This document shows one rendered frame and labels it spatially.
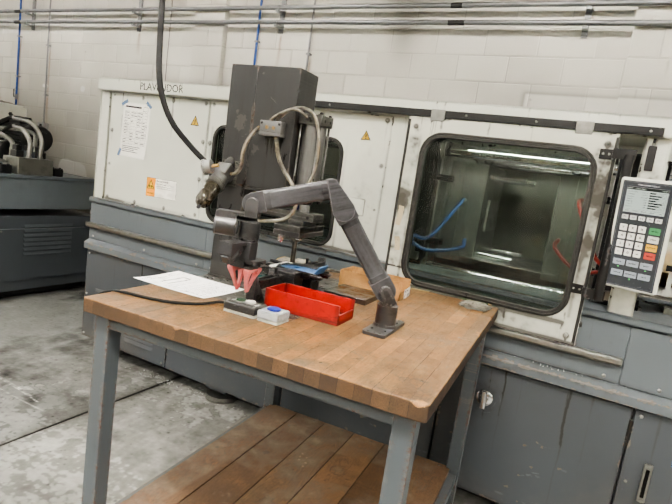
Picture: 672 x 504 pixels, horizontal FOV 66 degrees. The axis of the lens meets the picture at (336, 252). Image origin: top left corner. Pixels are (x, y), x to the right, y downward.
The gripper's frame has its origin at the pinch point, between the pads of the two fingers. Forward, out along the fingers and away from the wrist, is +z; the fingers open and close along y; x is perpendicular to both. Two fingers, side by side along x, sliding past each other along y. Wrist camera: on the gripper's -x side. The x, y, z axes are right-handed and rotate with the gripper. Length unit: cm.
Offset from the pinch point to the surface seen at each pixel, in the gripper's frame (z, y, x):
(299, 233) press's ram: -15.3, 2.5, 25.5
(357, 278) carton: 2, 13, 58
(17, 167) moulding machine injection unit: 0, -299, 137
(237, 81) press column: -62, -32, 30
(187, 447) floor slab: 98, -55, 57
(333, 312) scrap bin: 2.6, 25.3, 10.0
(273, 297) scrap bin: 3.2, 5.1, 10.0
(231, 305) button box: 4.7, -0.5, -3.4
